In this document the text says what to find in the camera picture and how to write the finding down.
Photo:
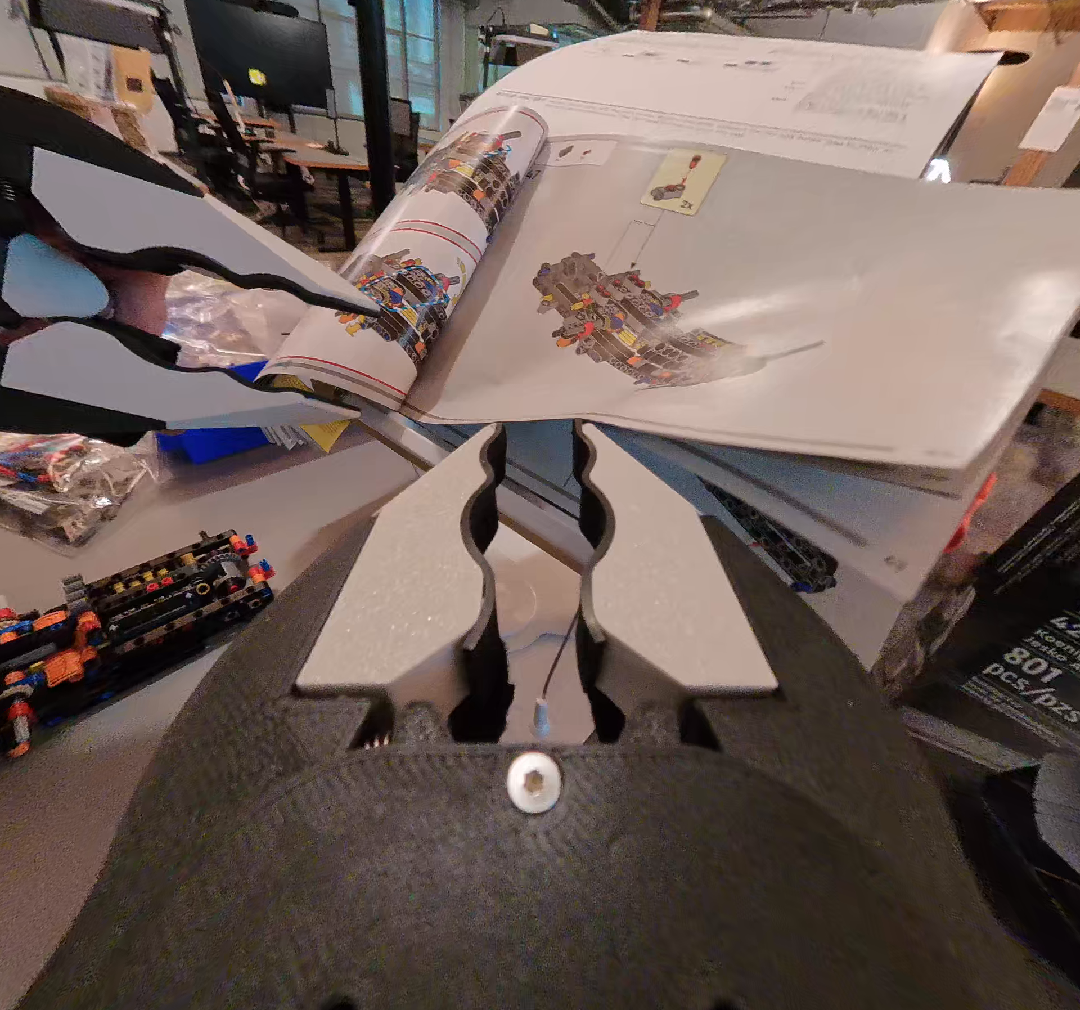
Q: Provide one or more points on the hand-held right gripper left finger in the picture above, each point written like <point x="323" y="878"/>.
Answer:
<point x="396" y="588"/>

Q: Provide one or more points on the blue plastic bin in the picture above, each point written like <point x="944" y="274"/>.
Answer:
<point x="211" y="443"/>

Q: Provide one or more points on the clear plastic bag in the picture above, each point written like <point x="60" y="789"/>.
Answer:
<point x="219" y="318"/>

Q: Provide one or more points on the black pillar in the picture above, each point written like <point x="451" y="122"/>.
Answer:
<point x="371" y="56"/>

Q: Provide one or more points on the black wall monitor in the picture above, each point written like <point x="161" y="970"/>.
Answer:
<point x="253" y="48"/>

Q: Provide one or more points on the lego instruction booklet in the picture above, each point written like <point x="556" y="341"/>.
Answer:
<point x="801" y="309"/>

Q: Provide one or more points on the partly built lego model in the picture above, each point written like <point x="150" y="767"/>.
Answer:
<point x="160" y="596"/>

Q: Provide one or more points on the black lego beam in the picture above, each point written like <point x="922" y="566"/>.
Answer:
<point x="768" y="537"/>

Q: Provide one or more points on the printed white paper sheet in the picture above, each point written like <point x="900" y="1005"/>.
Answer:
<point x="717" y="90"/>

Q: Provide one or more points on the black office chair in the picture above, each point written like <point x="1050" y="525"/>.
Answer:
<point x="253" y="157"/>

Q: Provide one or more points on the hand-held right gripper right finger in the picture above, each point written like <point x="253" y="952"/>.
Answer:
<point x="675" y="596"/>

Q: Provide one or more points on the wooden desk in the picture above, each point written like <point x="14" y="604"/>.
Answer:
<point x="329" y="162"/>

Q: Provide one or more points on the black lego set box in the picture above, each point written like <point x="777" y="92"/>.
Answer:
<point x="1029" y="605"/>

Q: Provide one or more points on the white book stand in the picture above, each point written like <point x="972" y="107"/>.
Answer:
<point x="861" y="520"/>

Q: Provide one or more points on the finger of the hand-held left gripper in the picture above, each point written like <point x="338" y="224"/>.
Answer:
<point x="169" y="212"/>
<point x="101" y="377"/>

